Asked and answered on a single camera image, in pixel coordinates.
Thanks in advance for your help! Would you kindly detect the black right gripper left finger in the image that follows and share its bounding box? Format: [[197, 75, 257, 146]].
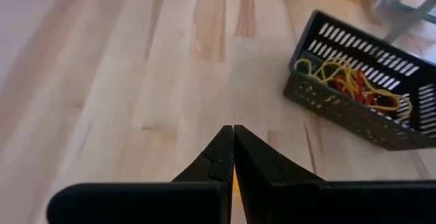
[[46, 125, 235, 224]]

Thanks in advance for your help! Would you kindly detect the yellow rubber band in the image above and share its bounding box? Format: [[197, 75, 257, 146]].
[[367, 91, 414, 122], [316, 59, 369, 97], [294, 57, 341, 82], [354, 77, 413, 121]]

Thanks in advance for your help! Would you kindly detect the black slotted plastic basket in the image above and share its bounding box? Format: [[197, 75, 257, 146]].
[[283, 10, 436, 152]]

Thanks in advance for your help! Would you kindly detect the yellow green crayon box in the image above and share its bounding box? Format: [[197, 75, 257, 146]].
[[232, 169, 243, 214]]

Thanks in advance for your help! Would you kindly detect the red rubber band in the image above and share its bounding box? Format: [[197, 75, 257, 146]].
[[352, 69, 379, 106], [332, 74, 362, 97]]

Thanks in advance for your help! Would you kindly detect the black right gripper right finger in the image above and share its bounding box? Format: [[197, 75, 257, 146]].
[[234, 125, 436, 224]]

